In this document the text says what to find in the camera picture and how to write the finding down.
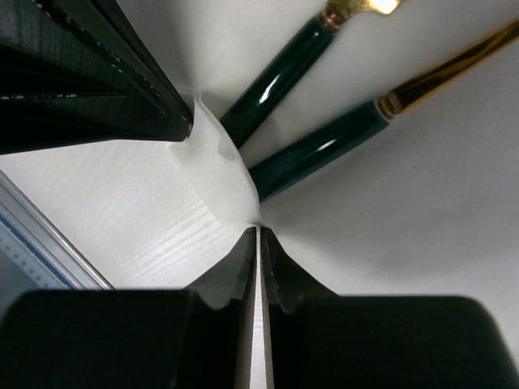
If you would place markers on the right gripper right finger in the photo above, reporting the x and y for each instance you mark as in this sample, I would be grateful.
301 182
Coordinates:
315 338

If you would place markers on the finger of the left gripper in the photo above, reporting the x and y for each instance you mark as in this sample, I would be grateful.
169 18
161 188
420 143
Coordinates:
148 106
44 105

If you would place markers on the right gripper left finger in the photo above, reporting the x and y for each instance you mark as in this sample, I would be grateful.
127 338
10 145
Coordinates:
196 337

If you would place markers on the gold spoon green handle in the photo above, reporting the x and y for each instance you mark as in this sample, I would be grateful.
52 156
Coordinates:
312 152

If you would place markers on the white paper napkin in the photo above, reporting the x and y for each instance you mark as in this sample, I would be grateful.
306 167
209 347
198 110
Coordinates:
429 205

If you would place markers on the gold knife green handle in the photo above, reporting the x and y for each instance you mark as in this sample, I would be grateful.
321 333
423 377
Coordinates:
275 82

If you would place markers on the aluminium mounting rail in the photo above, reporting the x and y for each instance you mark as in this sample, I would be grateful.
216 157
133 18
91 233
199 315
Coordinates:
68 264

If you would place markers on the white slotted cable duct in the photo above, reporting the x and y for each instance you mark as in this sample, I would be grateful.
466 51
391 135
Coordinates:
26 258

